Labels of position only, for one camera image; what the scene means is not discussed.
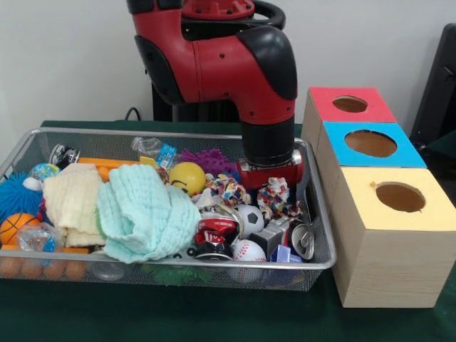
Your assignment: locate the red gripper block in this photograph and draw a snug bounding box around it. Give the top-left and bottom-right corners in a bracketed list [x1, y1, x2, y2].
[237, 149, 305, 191]

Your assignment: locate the colourful braided rope toy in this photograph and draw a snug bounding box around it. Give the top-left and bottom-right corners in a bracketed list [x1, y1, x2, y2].
[256, 178, 303, 219]
[206, 175, 252, 208]

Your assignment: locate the yellow smiley ball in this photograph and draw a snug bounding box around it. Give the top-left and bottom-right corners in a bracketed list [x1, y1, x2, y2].
[169, 162, 208, 197]

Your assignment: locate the mint green knitted cloth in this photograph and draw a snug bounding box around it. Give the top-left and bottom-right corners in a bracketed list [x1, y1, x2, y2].
[95, 164, 202, 264]

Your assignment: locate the cream knitted cloth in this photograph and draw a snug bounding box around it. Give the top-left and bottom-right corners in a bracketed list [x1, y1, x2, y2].
[43, 164, 107, 248]

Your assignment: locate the shallow clear mesh bin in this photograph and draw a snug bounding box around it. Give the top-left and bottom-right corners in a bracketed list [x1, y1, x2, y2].
[0, 128, 338, 291]

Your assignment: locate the wooden box with three holes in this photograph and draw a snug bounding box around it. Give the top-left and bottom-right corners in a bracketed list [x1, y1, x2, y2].
[301, 87, 456, 309]

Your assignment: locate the small soccer ball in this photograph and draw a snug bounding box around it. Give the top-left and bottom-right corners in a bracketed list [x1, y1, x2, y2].
[235, 204, 266, 239]

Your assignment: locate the purple spiky toy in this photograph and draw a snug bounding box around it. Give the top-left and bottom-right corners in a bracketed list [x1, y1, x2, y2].
[178, 148, 241, 176]

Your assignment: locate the silver crushed can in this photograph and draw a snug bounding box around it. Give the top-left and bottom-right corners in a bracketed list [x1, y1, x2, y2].
[289, 222, 316, 261]

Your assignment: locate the white toy baseball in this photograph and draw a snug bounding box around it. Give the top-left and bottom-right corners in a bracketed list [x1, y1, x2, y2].
[231, 239, 267, 283]

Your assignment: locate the red crushed can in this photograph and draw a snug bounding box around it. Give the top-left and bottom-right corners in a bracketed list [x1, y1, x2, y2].
[195, 217, 242, 259]

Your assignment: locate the dark green table cloth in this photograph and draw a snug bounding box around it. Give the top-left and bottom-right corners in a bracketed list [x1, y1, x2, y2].
[0, 120, 456, 342]

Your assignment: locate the silver topped dark can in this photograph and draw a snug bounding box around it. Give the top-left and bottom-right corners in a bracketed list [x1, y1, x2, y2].
[48, 144, 80, 169]

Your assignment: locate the small globe ball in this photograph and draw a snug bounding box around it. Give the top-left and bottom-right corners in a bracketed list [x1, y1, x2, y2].
[28, 162, 61, 183]

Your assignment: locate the blue spiky ball with eyes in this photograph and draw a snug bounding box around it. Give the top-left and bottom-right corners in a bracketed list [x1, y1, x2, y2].
[0, 173, 43, 220]

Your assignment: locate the orange toy basketball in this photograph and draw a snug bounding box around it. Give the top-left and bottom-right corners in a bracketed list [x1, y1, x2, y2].
[0, 212, 41, 247]

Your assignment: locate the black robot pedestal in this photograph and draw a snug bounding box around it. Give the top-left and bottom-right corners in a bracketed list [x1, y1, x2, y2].
[150, 0, 286, 123]

